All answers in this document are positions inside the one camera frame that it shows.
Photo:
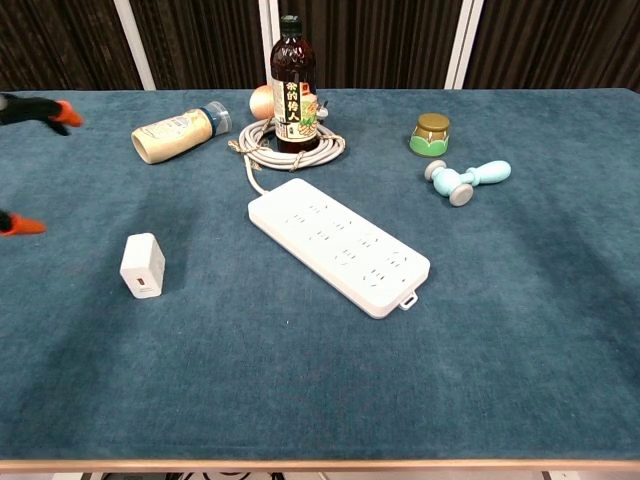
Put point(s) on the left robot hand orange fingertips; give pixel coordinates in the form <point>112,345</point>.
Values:
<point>30,110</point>

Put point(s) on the white charger plug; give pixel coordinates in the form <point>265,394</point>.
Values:
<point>142,265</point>

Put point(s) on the white power strip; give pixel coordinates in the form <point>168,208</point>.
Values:
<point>340,240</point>

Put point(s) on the dark slatted partition panel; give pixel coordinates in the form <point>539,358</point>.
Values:
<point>550,40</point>
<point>60,40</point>
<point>375,40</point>
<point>200,40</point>

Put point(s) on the beige squeeze sauce bottle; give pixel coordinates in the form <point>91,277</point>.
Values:
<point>170,135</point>

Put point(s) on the orange ball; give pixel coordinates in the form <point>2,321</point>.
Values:
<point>261,102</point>

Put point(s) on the dark tea bottle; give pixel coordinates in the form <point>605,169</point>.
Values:
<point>292,75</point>

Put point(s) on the blue table mat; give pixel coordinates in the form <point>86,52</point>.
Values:
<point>300,375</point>

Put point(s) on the green jar gold lid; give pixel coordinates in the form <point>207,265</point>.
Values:
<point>430,137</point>

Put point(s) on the light blue toy hammer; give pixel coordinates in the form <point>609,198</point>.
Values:
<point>450,182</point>

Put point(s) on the white partition post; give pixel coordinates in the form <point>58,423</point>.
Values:
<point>465,40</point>
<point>265,30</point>
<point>132,40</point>

